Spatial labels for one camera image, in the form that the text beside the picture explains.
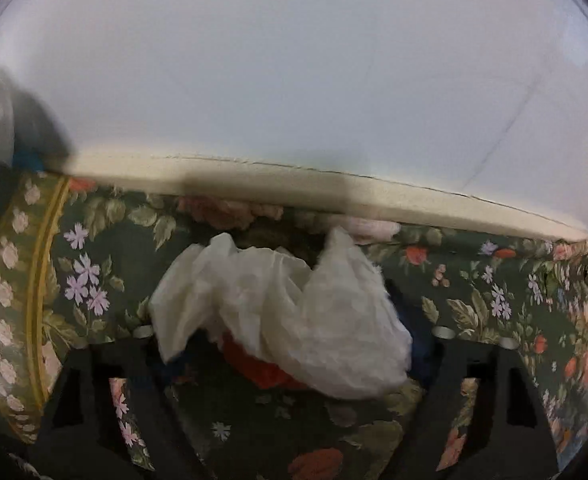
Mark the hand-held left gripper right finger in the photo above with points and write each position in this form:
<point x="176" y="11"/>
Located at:
<point x="424" y="360"/>

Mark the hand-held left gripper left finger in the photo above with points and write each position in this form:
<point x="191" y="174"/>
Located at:
<point x="139" y="390"/>

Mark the red wrapper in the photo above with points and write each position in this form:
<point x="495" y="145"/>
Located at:
<point x="254" y="365"/>

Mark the white tissue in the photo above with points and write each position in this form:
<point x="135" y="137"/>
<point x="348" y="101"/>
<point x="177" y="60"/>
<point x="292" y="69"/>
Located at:
<point x="294" y="310"/>

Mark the small blue object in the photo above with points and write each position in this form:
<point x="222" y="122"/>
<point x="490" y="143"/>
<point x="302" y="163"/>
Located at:
<point x="26" y="160"/>

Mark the floral green tablecloth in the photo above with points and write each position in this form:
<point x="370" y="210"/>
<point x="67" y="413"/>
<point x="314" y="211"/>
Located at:
<point x="474" y="285"/>

